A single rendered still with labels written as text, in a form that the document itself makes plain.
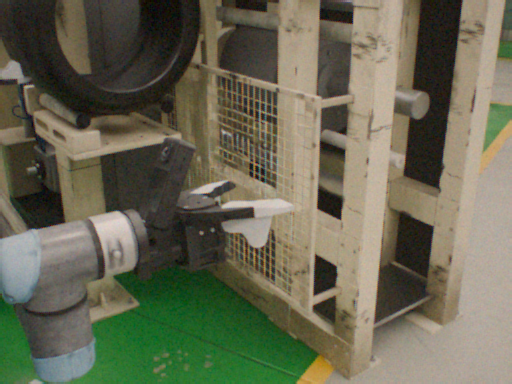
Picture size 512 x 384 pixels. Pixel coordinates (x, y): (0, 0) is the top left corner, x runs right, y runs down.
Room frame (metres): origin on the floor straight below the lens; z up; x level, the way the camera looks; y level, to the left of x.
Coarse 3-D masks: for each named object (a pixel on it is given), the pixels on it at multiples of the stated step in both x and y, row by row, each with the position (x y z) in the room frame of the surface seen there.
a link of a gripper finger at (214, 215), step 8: (208, 208) 0.68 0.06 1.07; (216, 208) 0.67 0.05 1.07; (224, 208) 0.67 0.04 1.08; (232, 208) 0.67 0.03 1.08; (240, 208) 0.67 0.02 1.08; (248, 208) 0.67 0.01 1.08; (200, 216) 0.66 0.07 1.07; (208, 216) 0.66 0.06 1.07; (216, 216) 0.66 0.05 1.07; (224, 216) 0.66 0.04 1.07; (232, 216) 0.66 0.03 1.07; (240, 216) 0.67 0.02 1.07; (248, 216) 0.67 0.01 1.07
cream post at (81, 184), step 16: (64, 0) 2.05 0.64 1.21; (80, 0) 2.08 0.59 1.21; (64, 16) 2.05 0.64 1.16; (80, 16) 2.08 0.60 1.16; (64, 32) 2.04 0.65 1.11; (80, 32) 2.08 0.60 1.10; (64, 48) 2.04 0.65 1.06; (80, 48) 2.07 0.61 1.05; (80, 64) 2.07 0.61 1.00; (64, 160) 2.04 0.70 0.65; (80, 160) 2.04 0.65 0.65; (96, 160) 2.08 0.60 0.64; (64, 176) 2.06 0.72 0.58; (80, 176) 2.04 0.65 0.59; (96, 176) 2.08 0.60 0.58; (64, 192) 2.08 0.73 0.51; (80, 192) 2.04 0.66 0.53; (96, 192) 2.07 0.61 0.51; (64, 208) 2.10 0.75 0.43; (80, 208) 2.03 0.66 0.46; (96, 208) 2.07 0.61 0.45; (96, 288) 2.04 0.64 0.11; (112, 288) 2.08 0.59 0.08; (96, 304) 2.04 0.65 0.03
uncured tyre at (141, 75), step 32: (0, 0) 1.73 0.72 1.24; (32, 0) 1.61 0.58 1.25; (160, 0) 2.10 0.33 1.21; (192, 0) 1.89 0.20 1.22; (0, 32) 1.75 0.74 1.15; (32, 32) 1.61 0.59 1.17; (160, 32) 2.10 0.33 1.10; (192, 32) 1.88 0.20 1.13; (32, 64) 1.62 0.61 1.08; (64, 64) 1.63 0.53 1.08; (128, 64) 2.05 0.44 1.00; (160, 64) 2.02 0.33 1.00; (64, 96) 1.66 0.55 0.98; (96, 96) 1.69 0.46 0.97; (128, 96) 1.74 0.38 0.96; (160, 96) 1.83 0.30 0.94
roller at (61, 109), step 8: (40, 96) 1.95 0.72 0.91; (48, 96) 1.91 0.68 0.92; (48, 104) 1.87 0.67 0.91; (56, 104) 1.83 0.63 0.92; (64, 104) 1.80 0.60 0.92; (56, 112) 1.82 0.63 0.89; (64, 112) 1.76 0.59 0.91; (72, 112) 1.72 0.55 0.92; (80, 112) 1.70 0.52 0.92; (72, 120) 1.70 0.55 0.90; (80, 120) 1.68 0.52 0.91; (88, 120) 1.69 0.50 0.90
